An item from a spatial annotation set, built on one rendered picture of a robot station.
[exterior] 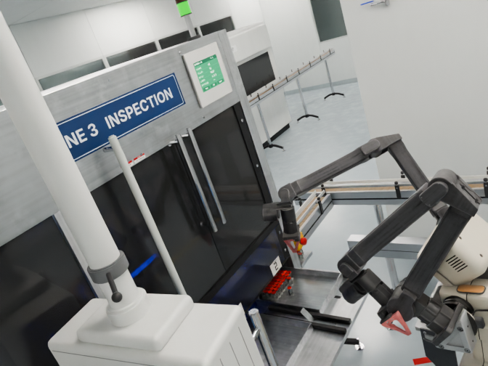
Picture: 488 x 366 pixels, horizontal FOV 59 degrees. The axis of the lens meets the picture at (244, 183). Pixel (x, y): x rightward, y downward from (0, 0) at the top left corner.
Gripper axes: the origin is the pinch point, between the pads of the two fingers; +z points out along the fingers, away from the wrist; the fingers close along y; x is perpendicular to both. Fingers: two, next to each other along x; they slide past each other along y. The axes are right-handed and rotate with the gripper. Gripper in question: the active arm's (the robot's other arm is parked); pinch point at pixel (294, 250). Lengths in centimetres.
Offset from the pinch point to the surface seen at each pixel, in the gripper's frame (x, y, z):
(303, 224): -2, -73, 25
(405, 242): 58, -95, 55
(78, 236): -34, 81, -54
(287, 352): -7.3, 19.1, 34.7
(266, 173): -11.0, -33.6, -23.3
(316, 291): 5.0, -15.9, 31.6
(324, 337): 7.7, 13.5, 32.9
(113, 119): -45, 30, -69
